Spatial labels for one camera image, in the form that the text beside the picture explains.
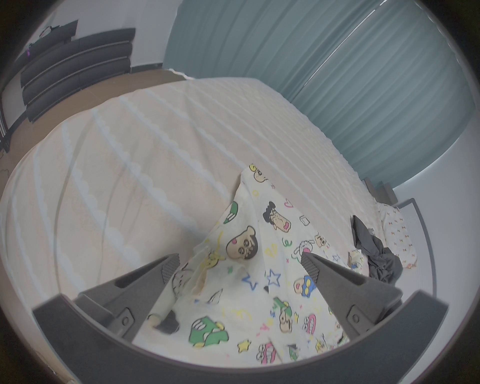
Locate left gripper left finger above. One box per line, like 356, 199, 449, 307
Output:
73, 253, 181, 342

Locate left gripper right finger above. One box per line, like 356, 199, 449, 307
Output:
301, 251, 404, 342

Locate white printed garment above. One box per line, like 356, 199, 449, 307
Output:
133, 163, 370, 365

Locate bed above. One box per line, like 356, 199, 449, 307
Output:
0, 77, 438, 376

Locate black garment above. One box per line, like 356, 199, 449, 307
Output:
350, 215, 404, 284

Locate white printed pillow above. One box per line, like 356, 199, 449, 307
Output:
376, 202, 419, 269

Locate grey bedside table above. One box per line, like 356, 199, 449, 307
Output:
362, 177, 398, 205

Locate blue-green curtain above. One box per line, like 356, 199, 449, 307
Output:
290, 0, 479, 188
162, 0, 379, 104

